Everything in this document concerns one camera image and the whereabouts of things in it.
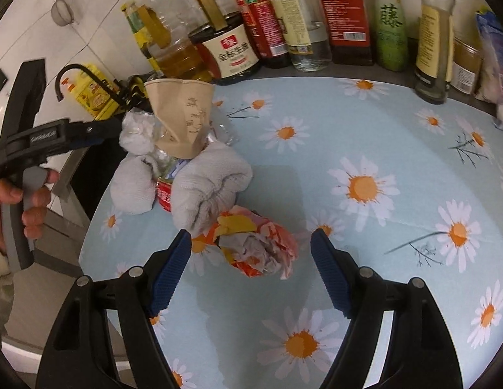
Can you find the clear bottle with cream label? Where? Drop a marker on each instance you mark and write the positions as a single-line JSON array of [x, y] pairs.
[[304, 36]]

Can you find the colourful wrapper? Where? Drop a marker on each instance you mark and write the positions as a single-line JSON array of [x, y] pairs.
[[255, 245]]

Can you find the yellow black cloth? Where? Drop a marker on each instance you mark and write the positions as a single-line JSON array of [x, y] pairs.
[[133, 89]]

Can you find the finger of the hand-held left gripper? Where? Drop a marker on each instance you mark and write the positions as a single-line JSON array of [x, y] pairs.
[[95, 131]]

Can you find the daisy print tablecloth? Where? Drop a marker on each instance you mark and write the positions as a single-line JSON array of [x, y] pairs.
[[316, 170]]

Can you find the crushed brown paper cup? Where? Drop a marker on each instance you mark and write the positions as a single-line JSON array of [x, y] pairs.
[[182, 117]]

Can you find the yellow dish soap bottle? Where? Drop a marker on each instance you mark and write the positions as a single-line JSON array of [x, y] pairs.
[[91, 95]]

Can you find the dark soy sauce jug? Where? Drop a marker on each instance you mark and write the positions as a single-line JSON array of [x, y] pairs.
[[231, 52]]

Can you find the black sink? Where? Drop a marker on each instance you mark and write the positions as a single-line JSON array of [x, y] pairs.
[[97, 174]]

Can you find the person's left hand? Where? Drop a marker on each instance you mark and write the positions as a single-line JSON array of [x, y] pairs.
[[36, 210]]

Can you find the tall bottle with red label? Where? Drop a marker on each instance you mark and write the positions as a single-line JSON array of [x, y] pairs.
[[344, 16]]

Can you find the clear bottle with yellow label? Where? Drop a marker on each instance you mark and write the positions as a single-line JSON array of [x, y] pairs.
[[431, 48]]

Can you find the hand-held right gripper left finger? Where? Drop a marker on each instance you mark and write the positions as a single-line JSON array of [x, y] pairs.
[[170, 275]]

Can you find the large cooking oil jug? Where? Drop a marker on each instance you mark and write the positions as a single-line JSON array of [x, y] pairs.
[[174, 48]]

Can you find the large grey cloth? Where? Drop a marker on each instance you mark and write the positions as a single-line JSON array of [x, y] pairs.
[[206, 186]]

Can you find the yellow green label bottle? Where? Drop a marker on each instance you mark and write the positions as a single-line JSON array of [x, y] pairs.
[[136, 28]]

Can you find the clear plastic zip bag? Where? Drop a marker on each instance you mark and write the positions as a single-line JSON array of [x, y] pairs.
[[225, 129]]

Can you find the crinkled plastic bag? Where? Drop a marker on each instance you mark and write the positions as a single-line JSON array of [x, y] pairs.
[[492, 56]]

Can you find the dark bottle with red wrap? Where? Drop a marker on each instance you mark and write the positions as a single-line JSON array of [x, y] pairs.
[[261, 28]]

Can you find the metal mesh strainer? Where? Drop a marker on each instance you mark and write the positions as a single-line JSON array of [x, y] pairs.
[[63, 12]]

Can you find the white tissue ball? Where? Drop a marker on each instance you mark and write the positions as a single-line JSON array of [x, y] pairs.
[[136, 133]]

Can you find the red snack packet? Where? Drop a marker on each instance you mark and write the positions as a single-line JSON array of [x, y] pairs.
[[164, 194]]

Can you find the small brown jar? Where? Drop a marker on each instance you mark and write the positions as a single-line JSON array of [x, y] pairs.
[[464, 69]]

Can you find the person's left forearm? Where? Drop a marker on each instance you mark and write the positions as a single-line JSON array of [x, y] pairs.
[[0, 283]]

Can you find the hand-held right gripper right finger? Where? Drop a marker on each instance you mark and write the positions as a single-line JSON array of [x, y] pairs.
[[330, 275]]

